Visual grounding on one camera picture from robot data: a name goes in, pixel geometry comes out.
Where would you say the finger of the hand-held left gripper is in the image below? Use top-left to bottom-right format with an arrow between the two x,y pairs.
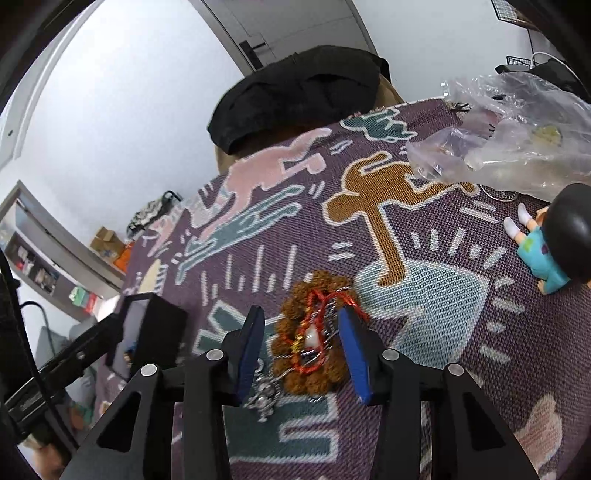
37,316 -> 125,395

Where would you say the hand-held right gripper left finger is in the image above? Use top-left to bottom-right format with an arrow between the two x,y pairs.
60,305 -> 266,480

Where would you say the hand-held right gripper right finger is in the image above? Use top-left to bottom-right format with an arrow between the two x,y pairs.
337,307 -> 541,480

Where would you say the brown bead bracelet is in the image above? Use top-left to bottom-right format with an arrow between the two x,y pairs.
270,271 -> 358,395

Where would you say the red string bracelet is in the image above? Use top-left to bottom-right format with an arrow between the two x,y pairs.
288,287 -> 370,377

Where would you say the black jewelry box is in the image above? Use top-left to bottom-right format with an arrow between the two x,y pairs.
105,292 -> 189,384

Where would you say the purple printed blanket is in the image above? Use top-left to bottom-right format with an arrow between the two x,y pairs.
95,97 -> 591,480

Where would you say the orange box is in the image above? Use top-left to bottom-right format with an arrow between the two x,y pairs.
113,242 -> 134,273

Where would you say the cardboard box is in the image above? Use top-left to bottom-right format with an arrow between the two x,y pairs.
90,226 -> 125,259

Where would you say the open grey door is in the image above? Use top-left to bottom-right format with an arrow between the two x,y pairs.
0,180 -> 125,305

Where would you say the black shoe rack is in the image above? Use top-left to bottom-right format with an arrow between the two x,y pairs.
127,190 -> 183,241

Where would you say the black-haired doll figure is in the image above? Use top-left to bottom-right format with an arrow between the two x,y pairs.
503,183 -> 591,295

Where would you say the clear plastic bag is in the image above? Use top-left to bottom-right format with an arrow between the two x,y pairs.
406,74 -> 591,204

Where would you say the grey door with lock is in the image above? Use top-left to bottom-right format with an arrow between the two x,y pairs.
198,0 -> 379,75

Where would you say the black bag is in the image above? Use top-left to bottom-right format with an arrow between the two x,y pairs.
496,58 -> 591,100

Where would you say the silver chain bracelet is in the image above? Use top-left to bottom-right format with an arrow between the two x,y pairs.
242,360 -> 283,423

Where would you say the silver key ring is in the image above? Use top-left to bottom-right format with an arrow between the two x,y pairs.
479,185 -> 519,203

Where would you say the black door lock handle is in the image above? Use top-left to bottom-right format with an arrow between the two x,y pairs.
239,41 -> 267,70

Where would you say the black wire wall rack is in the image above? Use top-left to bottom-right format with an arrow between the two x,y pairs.
490,0 -> 555,70

